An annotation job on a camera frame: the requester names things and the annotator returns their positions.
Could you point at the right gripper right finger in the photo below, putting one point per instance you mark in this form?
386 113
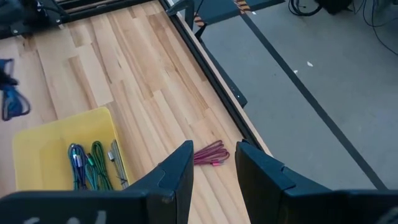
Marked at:
258 177

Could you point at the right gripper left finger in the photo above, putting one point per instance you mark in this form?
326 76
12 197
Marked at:
174 180

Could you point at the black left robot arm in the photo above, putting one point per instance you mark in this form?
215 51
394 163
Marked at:
12 9

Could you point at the yellow plastic tray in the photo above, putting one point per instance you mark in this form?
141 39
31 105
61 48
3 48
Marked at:
40 155

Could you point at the dark hazard-striped floor mat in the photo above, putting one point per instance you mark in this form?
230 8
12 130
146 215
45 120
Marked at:
217 9

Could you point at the black floor object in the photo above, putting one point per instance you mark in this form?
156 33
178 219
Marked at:
334 5

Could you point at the black aluminium table frame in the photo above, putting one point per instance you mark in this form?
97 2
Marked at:
214 79

